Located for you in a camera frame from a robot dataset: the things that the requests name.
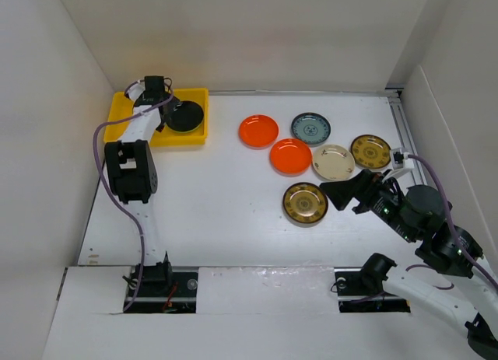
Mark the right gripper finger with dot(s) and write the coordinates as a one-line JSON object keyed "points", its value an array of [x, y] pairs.
{"points": [[341, 198], [346, 186]]}

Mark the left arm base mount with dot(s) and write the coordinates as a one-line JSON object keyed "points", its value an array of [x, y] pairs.
{"points": [[166, 289]]}

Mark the green plate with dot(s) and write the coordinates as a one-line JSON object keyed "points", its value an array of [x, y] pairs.
{"points": [[197, 130]]}

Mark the yellow brown plate right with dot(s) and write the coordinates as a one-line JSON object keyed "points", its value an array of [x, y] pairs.
{"points": [[371, 152]]}

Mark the blue patterned plate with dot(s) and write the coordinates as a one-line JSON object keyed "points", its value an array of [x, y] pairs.
{"points": [[311, 128]]}

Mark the orange plate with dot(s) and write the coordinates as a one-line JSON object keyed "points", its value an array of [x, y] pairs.
{"points": [[290, 156], [258, 131]]}

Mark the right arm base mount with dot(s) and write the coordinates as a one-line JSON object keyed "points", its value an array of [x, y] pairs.
{"points": [[354, 297]]}

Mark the yellow brown plate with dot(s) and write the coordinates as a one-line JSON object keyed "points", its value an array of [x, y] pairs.
{"points": [[305, 203], [371, 152]]}

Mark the black plate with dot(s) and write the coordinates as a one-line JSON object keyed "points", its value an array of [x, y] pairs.
{"points": [[190, 115]]}

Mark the aluminium rail right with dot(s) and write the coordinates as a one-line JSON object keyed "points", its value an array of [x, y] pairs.
{"points": [[404, 133]]}

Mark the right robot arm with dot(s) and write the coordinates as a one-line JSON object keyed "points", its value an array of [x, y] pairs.
{"points": [[422, 215]]}

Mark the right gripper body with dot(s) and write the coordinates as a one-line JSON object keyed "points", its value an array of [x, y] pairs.
{"points": [[377, 197]]}

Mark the cream floral plate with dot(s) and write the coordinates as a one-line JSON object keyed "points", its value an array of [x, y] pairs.
{"points": [[333, 162]]}

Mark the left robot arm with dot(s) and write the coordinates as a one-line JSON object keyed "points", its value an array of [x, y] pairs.
{"points": [[132, 179]]}

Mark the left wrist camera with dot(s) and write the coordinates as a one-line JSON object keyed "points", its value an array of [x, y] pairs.
{"points": [[156, 85]]}

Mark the yellow brown plate front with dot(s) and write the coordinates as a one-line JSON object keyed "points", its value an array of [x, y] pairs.
{"points": [[305, 203]]}

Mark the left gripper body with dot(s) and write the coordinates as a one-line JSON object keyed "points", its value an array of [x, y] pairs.
{"points": [[167, 97]]}

